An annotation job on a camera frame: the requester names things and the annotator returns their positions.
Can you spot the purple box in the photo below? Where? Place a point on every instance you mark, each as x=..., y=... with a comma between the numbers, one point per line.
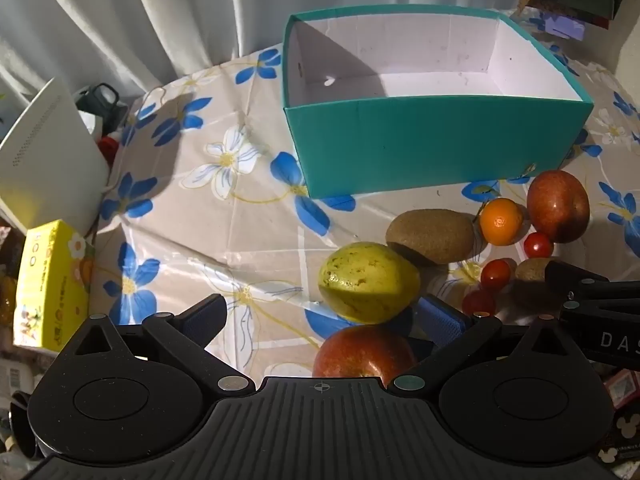
x=567, y=27

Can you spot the dark green mug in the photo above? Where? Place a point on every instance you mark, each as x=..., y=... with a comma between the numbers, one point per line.
x=100, y=100

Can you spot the round red apple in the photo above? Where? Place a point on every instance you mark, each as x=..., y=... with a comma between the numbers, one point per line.
x=365, y=352

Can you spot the white plastic appliance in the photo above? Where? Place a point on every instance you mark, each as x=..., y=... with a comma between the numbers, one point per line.
x=45, y=160

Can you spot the blue floral tablecloth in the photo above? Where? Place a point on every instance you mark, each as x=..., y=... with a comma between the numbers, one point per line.
x=200, y=220

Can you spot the small brown kiwi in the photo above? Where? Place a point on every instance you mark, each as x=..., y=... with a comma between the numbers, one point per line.
x=530, y=270

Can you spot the orange tangerine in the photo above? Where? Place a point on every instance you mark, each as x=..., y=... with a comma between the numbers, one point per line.
x=501, y=221

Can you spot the red cherry tomato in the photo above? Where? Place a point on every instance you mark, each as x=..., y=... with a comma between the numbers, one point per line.
x=478, y=302
x=538, y=245
x=496, y=274

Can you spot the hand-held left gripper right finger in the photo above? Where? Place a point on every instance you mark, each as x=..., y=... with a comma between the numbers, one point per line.
x=440, y=317

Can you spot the teal cardboard box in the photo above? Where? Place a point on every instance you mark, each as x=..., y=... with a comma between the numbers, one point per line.
x=425, y=145

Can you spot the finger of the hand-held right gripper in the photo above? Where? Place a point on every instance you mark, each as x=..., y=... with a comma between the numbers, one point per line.
x=575, y=277

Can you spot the white curtain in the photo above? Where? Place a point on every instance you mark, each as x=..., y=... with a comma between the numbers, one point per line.
x=150, y=10

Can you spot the yellow cardboard box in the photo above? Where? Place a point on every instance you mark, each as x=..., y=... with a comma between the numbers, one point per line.
x=45, y=280

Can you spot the black printed bag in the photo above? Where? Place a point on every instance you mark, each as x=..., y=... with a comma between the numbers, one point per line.
x=622, y=435

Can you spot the small red object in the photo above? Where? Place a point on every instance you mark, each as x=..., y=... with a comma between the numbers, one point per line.
x=107, y=147

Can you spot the large brown kiwi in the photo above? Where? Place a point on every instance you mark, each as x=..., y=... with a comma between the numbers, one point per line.
x=432, y=235

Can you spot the red patterned box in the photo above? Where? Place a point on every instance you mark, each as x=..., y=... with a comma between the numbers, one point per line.
x=622, y=387

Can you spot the spotted yellow pear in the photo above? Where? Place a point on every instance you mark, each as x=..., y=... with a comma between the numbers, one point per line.
x=365, y=280

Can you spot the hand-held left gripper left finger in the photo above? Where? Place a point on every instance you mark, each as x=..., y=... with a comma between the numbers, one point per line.
x=205, y=317

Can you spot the oblong red apple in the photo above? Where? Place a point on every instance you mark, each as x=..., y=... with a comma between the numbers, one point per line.
x=557, y=205

